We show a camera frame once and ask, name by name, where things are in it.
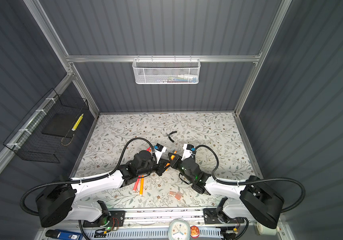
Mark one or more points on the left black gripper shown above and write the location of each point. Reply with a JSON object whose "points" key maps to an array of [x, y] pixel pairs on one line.
{"points": [[162, 168]]}

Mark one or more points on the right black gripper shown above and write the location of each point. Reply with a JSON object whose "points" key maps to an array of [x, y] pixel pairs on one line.
{"points": [[175, 162]]}

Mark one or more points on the orange highlighter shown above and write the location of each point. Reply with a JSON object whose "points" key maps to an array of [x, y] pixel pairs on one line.
{"points": [[142, 186], [171, 163]]}

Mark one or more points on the translucent pink cap front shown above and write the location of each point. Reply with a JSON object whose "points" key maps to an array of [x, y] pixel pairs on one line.
{"points": [[177, 195]]}

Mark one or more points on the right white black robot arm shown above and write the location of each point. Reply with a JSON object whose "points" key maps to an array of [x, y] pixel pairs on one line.
{"points": [[257, 201]]}

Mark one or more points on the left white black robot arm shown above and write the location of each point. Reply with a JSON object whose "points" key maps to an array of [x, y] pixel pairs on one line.
{"points": [[64, 201]]}

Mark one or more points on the pink highlighter lower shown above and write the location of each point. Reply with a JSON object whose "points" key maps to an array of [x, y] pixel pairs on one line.
{"points": [[136, 185]]}

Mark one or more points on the white analog clock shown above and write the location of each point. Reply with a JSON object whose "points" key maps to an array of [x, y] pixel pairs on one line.
{"points": [[179, 230]]}

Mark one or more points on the red round badge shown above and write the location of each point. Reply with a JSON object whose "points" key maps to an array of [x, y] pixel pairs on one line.
{"points": [[194, 232]]}

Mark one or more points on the yellow highlighter in basket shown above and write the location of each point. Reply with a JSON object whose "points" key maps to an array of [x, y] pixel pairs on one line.
{"points": [[76, 124]]}

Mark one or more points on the black pad in basket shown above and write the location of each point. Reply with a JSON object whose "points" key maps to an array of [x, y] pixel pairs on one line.
{"points": [[60, 126]]}

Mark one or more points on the white tape roll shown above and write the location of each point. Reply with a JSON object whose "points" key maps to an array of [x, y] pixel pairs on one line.
{"points": [[262, 230]]}

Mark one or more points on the blue black device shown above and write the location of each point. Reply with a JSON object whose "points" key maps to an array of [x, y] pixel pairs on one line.
{"points": [[63, 235]]}

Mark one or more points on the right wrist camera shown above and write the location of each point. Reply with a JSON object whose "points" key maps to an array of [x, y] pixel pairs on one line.
{"points": [[188, 151]]}

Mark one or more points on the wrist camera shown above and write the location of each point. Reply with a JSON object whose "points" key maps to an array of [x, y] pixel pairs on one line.
{"points": [[158, 151], [188, 151]]}

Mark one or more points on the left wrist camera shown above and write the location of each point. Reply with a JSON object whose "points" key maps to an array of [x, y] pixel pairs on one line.
{"points": [[158, 151]]}

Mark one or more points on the black handled pliers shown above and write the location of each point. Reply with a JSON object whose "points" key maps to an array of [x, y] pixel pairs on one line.
{"points": [[170, 136]]}

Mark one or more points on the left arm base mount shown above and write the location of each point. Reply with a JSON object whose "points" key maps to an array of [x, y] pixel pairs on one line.
{"points": [[114, 219]]}

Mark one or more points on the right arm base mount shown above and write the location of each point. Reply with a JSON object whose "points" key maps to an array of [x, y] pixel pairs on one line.
{"points": [[211, 216]]}

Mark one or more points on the white wire mesh basket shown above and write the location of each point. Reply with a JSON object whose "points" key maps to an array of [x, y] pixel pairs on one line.
{"points": [[166, 73]]}

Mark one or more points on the black wire mesh basket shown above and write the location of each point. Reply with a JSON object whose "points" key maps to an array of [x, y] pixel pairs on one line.
{"points": [[30, 144]]}

